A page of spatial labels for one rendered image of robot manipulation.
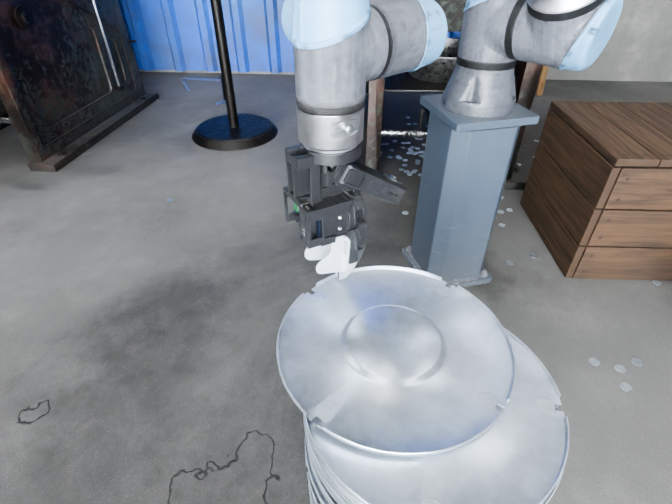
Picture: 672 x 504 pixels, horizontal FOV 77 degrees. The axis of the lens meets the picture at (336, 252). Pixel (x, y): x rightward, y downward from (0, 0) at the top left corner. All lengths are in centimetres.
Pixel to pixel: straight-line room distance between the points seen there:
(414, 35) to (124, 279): 100
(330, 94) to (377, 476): 38
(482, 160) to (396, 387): 60
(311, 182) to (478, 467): 34
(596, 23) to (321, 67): 51
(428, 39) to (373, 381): 39
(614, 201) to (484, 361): 73
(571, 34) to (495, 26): 14
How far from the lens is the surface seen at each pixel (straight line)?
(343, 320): 56
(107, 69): 245
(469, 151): 94
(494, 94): 94
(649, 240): 131
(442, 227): 104
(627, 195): 120
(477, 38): 92
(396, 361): 52
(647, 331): 125
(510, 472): 49
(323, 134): 46
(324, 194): 51
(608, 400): 105
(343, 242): 55
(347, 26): 44
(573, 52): 85
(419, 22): 52
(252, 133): 197
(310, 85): 45
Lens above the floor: 75
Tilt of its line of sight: 37 degrees down
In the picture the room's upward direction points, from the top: straight up
